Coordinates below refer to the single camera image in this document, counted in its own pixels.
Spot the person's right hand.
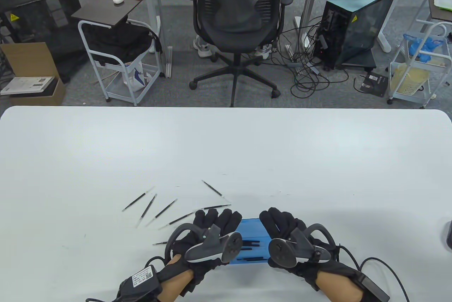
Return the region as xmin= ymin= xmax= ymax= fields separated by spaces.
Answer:
xmin=260 ymin=207 xmax=357 ymax=292

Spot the person's left hand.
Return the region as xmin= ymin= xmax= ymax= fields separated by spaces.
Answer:
xmin=172 ymin=209 xmax=244 ymax=297

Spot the group of black pen refills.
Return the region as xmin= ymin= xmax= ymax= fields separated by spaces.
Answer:
xmin=122 ymin=179 xmax=232 ymax=246

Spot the blue stationery box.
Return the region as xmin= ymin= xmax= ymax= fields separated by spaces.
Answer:
xmin=230 ymin=218 xmax=272 ymax=265

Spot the person's right forearm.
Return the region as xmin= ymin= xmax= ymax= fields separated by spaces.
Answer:
xmin=314 ymin=272 xmax=364 ymax=302

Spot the person's left forearm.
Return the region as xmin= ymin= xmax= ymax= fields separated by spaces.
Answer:
xmin=157 ymin=255 xmax=195 ymax=302

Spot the flat white box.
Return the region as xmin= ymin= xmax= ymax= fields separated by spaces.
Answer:
xmin=0 ymin=76 xmax=56 ymax=96

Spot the brown cardboard box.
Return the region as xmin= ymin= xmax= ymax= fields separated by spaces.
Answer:
xmin=0 ymin=42 xmax=66 ymax=106

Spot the grey tracking controller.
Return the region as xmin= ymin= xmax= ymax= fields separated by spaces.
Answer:
xmin=165 ymin=223 xmax=244 ymax=265
xmin=268 ymin=224 xmax=337 ymax=268

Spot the black wrist module white label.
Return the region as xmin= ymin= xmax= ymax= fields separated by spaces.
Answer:
xmin=118 ymin=266 xmax=163 ymax=302

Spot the white metal trolley cart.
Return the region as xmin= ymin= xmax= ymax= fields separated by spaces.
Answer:
xmin=78 ymin=20 xmax=166 ymax=106
xmin=387 ymin=19 xmax=452 ymax=109

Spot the white plastic bag blue print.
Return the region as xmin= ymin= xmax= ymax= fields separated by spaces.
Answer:
xmin=124 ymin=60 xmax=153 ymax=91

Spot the flat black package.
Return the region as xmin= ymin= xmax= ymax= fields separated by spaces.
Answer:
xmin=354 ymin=71 xmax=389 ymax=98

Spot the black mesh office chair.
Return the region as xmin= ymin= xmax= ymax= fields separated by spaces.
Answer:
xmin=185 ymin=0 xmax=294 ymax=107

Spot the yellow basket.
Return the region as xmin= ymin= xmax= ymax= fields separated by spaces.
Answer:
xmin=390 ymin=63 xmax=432 ymax=96

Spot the black bag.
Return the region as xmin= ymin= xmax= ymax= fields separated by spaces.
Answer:
xmin=85 ymin=22 xmax=163 ymax=66

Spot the black glass-sided computer tower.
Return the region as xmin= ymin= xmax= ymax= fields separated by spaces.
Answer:
xmin=313 ymin=0 xmax=398 ymax=71

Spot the white desk leg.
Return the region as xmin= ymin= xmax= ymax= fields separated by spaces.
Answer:
xmin=375 ymin=0 xmax=407 ymax=53
xmin=139 ymin=0 xmax=174 ymax=79
xmin=294 ymin=0 xmax=336 ymax=50

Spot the dark brown side table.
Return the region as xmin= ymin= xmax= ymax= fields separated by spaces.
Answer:
xmin=71 ymin=0 xmax=151 ymax=28
xmin=426 ymin=0 xmax=452 ymax=23

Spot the black computer case yellow sticker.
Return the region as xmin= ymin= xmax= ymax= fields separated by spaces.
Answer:
xmin=0 ymin=0 xmax=89 ymax=84

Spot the black wrist module with strap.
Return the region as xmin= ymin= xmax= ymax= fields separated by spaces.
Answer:
xmin=353 ymin=272 xmax=391 ymax=302

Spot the bundle of black cables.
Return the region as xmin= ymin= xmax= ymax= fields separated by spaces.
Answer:
xmin=274 ymin=16 xmax=350 ymax=99

